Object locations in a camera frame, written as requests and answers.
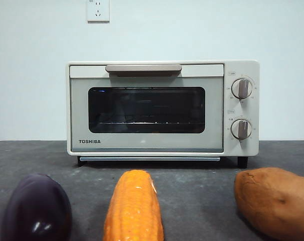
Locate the cream glass oven door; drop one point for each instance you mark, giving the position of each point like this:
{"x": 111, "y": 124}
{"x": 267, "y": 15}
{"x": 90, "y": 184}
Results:
{"x": 79, "y": 113}

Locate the purple eggplant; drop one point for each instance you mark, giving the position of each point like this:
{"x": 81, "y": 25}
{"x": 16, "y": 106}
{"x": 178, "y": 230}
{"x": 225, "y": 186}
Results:
{"x": 36, "y": 208}

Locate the metal oven crumb tray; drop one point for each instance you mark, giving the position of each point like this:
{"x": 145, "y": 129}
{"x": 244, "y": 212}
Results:
{"x": 149, "y": 159}

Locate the oven timer knob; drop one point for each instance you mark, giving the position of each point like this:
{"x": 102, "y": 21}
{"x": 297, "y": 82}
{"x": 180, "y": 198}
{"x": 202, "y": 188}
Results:
{"x": 241, "y": 129}

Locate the oven temperature knob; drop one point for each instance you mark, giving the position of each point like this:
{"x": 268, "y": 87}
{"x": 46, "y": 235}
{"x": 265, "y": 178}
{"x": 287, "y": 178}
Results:
{"x": 241, "y": 88}

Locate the cream Toshiba toaster oven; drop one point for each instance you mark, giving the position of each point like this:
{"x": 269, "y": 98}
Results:
{"x": 239, "y": 67}

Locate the orange corn cob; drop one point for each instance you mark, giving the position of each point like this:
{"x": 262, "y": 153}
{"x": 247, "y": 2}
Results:
{"x": 133, "y": 208}

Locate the brown sweet potato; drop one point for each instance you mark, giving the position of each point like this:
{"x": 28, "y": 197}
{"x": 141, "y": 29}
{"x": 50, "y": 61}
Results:
{"x": 275, "y": 200}

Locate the white wall socket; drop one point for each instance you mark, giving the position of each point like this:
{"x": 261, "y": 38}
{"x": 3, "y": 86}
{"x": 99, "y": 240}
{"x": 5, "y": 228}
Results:
{"x": 98, "y": 11}

